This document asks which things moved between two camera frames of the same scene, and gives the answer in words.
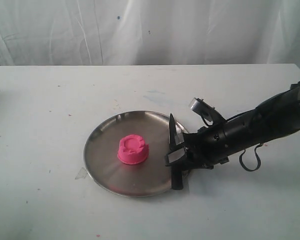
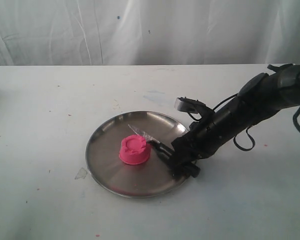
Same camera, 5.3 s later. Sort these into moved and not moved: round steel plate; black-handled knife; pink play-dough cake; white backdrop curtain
Moved: black-handled knife
Not moved: pink play-dough cake; round steel plate; white backdrop curtain
